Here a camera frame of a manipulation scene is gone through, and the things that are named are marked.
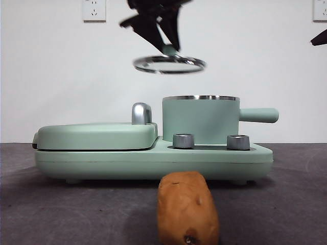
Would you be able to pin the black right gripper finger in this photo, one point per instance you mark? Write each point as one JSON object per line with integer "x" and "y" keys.
{"x": 320, "y": 38}

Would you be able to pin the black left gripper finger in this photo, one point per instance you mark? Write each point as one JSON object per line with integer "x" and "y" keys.
{"x": 173, "y": 30}
{"x": 149, "y": 33}

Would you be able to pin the glass pot lid green knob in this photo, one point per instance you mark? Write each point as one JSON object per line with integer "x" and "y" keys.
{"x": 168, "y": 65}

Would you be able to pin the brown potato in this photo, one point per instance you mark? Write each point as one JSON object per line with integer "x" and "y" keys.
{"x": 186, "y": 211}

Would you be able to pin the silver control knob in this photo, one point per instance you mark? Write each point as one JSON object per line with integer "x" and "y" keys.
{"x": 238, "y": 142}
{"x": 184, "y": 141}

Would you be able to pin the mint green hinged griddle cover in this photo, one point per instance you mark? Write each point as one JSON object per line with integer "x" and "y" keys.
{"x": 97, "y": 136}

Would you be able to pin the mint green breakfast maker base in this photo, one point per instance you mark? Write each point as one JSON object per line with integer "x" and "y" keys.
{"x": 115, "y": 166}

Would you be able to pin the white wall socket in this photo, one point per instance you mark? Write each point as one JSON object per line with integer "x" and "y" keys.
{"x": 320, "y": 11}
{"x": 94, "y": 11}

